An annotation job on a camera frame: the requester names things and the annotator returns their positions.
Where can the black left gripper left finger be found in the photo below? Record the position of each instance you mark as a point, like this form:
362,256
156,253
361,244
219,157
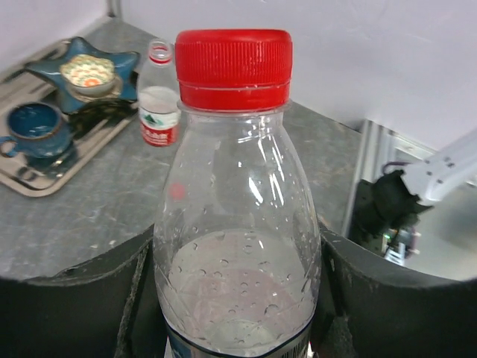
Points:
104,307

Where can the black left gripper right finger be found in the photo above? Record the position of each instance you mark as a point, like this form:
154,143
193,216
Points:
368,307

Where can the clear bottle red cap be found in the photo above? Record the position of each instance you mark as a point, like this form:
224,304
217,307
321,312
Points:
237,261

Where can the clear bottle red label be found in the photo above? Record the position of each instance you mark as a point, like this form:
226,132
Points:
158,95

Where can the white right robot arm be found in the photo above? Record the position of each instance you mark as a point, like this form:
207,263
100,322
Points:
387,210

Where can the silver metal tray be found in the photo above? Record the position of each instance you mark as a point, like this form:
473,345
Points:
59,108

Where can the blue ceramic cup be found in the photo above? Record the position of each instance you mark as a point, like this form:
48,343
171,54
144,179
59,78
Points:
37,130

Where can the small patterned bowl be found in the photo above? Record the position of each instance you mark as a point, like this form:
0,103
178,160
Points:
89,75

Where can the blue star-shaped dish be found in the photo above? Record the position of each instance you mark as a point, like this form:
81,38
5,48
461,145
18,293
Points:
70,101

